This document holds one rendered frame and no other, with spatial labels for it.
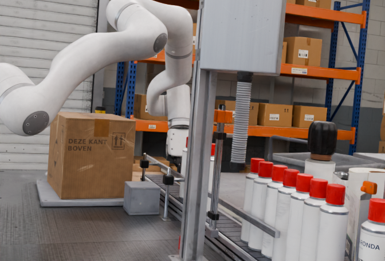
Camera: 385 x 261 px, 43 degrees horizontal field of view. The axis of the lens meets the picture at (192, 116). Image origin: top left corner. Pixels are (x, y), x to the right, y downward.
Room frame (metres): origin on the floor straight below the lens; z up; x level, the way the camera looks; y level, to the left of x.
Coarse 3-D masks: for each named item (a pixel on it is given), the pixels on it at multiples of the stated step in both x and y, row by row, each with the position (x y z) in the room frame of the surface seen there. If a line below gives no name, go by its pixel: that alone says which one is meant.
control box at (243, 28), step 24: (216, 0) 1.07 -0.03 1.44; (240, 0) 1.06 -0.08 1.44; (264, 0) 1.05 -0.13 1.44; (216, 24) 1.07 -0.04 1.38; (240, 24) 1.06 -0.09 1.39; (264, 24) 1.04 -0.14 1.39; (216, 48) 1.07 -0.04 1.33; (240, 48) 1.06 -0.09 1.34; (264, 48) 1.04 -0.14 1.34; (264, 72) 1.04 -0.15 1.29
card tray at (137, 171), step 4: (136, 164) 2.31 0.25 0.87; (136, 168) 2.31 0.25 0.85; (140, 168) 2.32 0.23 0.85; (148, 168) 2.33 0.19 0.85; (152, 168) 2.34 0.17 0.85; (156, 168) 2.35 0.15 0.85; (160, 168) 2.35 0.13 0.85; (132, 172) 2.27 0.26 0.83; (136, 172) 2.28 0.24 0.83; (140, 172) 2.29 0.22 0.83; (148, 172) 2.31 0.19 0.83; (152, 172) 2.31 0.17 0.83; (156, 172) 2.32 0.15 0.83; (160, 172) 2.33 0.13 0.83; (132, 176) 2.17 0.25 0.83; (136, 176) 2.18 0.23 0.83; (132, 180) 2.08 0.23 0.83; (136, 180) 2.08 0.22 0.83
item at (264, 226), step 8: (152, 160) 1.88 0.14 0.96; (176, 176) 1.60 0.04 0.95; (184, 176) 1.55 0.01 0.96; (208, 192) 1.34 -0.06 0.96; (224, 200) 1.24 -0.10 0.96; (232, 208) 1.19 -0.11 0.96; (240, 208) 1.17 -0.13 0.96; (240, 216) 1.14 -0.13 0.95; (248, 216) 1.10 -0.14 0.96; (256, 224) 1.07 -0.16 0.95; (264, 224) 1.04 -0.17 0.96; (272, 232) 1.00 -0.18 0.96
